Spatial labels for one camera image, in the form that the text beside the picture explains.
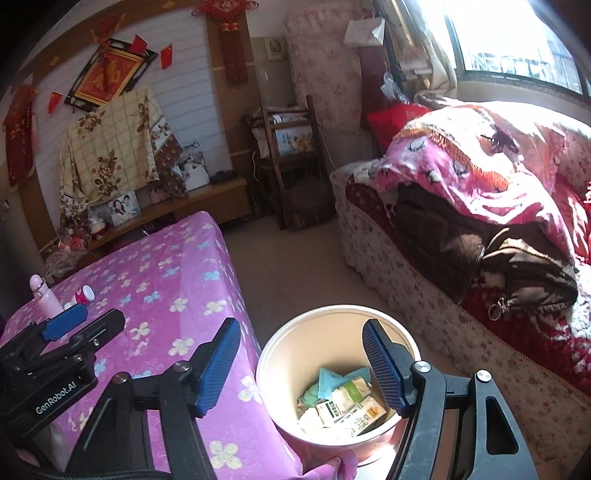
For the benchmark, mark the purple floral bedsheet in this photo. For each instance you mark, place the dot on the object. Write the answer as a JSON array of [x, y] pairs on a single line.
[[184, 277]]

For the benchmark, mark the small red flag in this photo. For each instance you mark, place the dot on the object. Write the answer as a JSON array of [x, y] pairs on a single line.
[[166, 56], [54, 101], [138, 44]]

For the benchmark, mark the red knot wall ornament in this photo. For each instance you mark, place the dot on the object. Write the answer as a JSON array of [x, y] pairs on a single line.
[[228, 37]]

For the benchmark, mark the cream round waste bin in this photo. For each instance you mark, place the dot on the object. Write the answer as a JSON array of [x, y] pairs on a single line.
[[286, 369]]

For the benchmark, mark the white green milk carton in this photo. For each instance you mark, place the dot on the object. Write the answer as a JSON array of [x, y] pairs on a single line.
[[351, 392]]

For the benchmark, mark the pink printed blanket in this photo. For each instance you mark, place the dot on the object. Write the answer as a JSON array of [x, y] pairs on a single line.
[[461, 152]]

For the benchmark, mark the small dark photo frame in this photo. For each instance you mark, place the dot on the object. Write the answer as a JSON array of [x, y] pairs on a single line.
[[159, 196]]

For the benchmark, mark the dark wooden chair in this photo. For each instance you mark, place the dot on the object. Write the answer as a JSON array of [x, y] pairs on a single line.
[[295, 194]]

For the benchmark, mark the white paper bag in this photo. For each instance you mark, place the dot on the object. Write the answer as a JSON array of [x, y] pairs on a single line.
[[364, 30]]

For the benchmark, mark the fruit printed box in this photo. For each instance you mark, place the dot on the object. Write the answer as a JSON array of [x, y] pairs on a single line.
[[293, 141]]

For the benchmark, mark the cream curtain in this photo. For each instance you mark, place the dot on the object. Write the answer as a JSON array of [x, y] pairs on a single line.
[[434, 55]]

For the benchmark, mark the floral covered sofa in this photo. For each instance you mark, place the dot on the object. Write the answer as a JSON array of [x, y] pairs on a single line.
[[401, 277]]

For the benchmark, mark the red patterned sofa throw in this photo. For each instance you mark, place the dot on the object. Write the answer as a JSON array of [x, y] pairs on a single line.
[[545, 341]]

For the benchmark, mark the dark brown jacket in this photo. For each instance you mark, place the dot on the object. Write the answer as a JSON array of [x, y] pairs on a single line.
[[452, 240]]

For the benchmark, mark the framed wedding photo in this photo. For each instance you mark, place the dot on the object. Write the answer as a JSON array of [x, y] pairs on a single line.
[[194, 168]]

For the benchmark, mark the red hanging banner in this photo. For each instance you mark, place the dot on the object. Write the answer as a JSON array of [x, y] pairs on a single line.
[[18, 134]]

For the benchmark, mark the white pink yogurt bottle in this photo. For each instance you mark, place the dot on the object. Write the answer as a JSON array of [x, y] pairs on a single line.
[[83, 295]]

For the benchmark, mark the green pink towel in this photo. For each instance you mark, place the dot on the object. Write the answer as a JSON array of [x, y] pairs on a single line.
[[309, 394]]

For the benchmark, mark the yellow checked floral cloth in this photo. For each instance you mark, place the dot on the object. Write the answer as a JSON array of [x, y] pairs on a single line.
[[115, 152]]

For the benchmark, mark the red gold framed calligraphy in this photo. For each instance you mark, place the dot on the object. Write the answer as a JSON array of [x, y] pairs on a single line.
[[111, 74]]

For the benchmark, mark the framed couple photo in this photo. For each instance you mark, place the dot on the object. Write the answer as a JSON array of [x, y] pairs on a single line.
[[123, 207]]

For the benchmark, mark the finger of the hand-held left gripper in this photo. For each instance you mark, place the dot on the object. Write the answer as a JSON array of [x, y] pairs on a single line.
[[67, 321], [99, 327]]

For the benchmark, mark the floral covered standing appliance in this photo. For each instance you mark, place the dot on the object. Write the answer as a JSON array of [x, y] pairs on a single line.
[[314, 60]]

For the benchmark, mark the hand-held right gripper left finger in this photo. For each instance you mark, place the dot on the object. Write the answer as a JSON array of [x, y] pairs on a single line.
[[217, 369]]

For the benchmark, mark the clear plastic bag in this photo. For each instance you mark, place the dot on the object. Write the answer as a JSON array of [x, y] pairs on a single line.
[[64, 258]]

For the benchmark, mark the pink thermos bottle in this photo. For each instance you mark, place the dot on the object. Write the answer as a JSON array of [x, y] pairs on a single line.
[[44, 295]]

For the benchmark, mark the dark red gift bag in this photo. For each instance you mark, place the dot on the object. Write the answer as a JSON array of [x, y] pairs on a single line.
[[374, 69]]

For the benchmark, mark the black set-top box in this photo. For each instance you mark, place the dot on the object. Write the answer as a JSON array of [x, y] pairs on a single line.
[[224, 175]]

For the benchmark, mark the window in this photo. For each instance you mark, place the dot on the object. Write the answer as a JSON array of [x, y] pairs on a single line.
[[517, 37]]

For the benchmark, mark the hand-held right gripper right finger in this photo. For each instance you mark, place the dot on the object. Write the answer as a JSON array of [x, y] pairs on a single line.
[[385, 364]]

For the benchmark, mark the red plastic bag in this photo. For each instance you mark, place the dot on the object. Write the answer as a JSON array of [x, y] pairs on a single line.
[[392, 117]]

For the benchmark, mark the wooden low cabinet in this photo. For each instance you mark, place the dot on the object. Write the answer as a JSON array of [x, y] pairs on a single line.
[[217, 194]]

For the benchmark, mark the light blue snack packet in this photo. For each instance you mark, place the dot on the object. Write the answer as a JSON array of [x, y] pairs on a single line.
[[332, 383]]

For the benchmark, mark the gold cardboard box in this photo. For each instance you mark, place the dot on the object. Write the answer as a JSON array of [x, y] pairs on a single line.
[[355, 413]]

